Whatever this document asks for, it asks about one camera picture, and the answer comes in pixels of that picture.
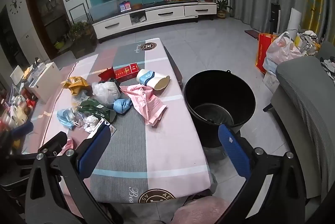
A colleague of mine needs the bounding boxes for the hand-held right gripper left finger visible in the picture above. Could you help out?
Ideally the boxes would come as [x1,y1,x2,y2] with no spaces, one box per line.
[25,123,116,224]

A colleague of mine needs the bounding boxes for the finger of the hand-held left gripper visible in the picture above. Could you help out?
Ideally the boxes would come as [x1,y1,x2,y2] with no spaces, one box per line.
[13,122,34,136]
[38,131,69,158]

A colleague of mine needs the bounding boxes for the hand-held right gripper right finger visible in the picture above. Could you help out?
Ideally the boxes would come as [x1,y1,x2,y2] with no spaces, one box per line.
[209,123,308,224]

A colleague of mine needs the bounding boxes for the blue face mask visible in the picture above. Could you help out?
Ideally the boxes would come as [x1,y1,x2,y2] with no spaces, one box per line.
[57,108,79,130]

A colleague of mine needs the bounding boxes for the white tissue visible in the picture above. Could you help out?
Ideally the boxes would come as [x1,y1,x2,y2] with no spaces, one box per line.
[84,115,98,133]

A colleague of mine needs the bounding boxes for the green packet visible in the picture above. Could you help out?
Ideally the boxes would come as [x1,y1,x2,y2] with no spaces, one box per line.
[78,98,117,122]

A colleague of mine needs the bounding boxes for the blue textured wrapper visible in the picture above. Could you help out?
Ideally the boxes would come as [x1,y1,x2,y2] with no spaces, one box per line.
[113,98,133,115]

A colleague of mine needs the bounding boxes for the black plastic bucket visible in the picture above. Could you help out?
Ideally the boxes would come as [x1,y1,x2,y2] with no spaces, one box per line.
[183,70,256,148]

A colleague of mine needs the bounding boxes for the yellow snack bag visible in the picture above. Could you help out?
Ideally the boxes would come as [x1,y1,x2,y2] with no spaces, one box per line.
[62,76,92,96]

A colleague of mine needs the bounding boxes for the pink plastic bag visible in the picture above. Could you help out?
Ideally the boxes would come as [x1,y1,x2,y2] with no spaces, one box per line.
[120,84,167,126]

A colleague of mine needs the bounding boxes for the red wrapper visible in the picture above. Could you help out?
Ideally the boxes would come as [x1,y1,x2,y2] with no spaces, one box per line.
[98,66,116,81]

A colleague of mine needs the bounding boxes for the red cigarette box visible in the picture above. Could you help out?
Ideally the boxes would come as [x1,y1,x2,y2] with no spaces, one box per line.
[114,63,139,80]

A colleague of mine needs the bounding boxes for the white and blue paper cup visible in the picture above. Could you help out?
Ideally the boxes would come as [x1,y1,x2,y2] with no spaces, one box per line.
[137,69,171,90]

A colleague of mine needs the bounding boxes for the pile of assorted packages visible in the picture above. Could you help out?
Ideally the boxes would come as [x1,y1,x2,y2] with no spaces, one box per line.
[0,57,36,135]

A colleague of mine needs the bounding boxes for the white storage box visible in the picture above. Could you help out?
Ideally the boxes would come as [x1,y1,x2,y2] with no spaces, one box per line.
[28,62,63,104]

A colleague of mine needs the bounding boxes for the checked pink grey tablecloth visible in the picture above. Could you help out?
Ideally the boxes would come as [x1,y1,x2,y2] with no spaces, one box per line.
[21,38,214,214]

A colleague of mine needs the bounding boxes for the person's pink pajama leg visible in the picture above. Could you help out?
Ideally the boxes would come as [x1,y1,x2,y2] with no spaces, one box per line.
[173,199,231,224]

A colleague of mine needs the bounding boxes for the white cardboard box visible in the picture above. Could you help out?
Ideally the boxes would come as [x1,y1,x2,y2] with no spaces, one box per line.
[263,73,279,91]

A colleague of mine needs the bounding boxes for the grey sofa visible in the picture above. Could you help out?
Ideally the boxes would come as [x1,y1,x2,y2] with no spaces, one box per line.
[269,42,335,203]

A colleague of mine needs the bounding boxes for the large bushy potted plant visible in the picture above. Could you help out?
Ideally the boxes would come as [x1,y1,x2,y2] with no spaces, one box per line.
[64,20,98,59]

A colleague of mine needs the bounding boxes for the red shopping bag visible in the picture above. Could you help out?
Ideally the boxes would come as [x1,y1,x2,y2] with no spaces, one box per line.
[255,33,279,75]

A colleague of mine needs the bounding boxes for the large white plastic bag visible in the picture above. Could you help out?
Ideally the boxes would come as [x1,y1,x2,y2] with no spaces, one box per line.
[263,32,311,74]

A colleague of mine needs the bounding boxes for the dark red doormat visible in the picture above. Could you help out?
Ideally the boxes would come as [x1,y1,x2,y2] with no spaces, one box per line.
[245,29,262,39]

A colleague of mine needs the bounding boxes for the crumpled clothes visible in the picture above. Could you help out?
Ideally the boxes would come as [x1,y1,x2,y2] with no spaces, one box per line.
[320,57,335,73]

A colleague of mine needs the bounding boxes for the black and white cloth pile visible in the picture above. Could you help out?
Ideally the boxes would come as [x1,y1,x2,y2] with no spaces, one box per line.
[296,30,321,55]

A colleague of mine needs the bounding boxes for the glass aquarium tank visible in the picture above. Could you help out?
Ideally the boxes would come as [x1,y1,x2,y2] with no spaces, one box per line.
[89,3,123,22]

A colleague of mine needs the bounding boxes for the small potted plant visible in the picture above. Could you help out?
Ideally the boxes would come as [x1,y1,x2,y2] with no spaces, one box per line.
[216,0,233,18]

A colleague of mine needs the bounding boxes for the white tower appliance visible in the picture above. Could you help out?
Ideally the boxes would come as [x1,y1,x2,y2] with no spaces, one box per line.
[286,8,303,33]

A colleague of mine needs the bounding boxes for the black upright vacuum cleaner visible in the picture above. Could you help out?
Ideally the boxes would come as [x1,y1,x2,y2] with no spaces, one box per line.
[268,0,282,33]

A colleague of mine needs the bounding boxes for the white television cabinet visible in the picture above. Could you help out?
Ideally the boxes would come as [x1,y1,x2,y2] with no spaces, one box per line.
[89,0,218,42]

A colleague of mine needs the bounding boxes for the black wall clock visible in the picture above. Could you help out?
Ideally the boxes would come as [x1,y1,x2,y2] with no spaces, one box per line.
[10,0,23,14]

